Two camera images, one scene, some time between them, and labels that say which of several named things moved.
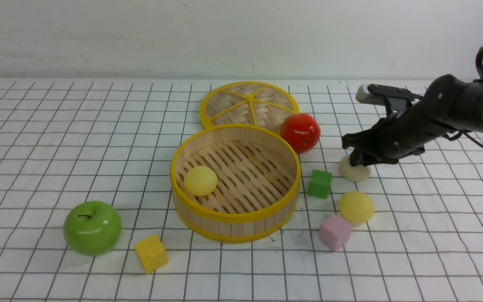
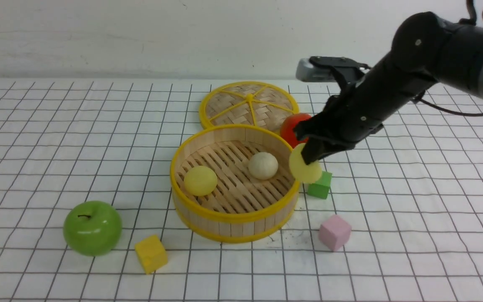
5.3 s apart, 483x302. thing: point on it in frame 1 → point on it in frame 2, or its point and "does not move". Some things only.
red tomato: (302, 131) does not move
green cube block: (320, 185) does not move
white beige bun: (357, 173) → (263, 165)
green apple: (92, 228) does not move
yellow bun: (356, 207) → (305, 173)
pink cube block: (334, 232) does not move
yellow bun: (200, 180) does not move
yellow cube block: (151, 253) does not move
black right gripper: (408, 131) → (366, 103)
